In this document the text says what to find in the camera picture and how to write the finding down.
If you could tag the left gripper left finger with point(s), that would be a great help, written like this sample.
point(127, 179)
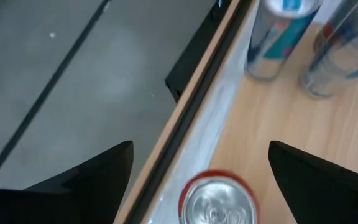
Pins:
point(57, 202)

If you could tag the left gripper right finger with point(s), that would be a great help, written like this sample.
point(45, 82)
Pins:
point(331, 196)

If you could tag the red Fanta can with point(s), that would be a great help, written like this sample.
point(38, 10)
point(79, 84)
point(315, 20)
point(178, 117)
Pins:
point(217, 202)

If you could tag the blue silver Red Bull can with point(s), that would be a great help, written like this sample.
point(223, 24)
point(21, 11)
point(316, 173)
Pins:
point(343, 56)

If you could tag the teal silver beverage can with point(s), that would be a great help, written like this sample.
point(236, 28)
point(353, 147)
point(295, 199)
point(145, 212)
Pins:
point(275, 46)

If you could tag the black equipment box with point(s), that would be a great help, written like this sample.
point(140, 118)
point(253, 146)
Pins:
point(194, 62)

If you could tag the wooden shelf with black frame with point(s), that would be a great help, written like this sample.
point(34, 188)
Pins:
point(306, 124)

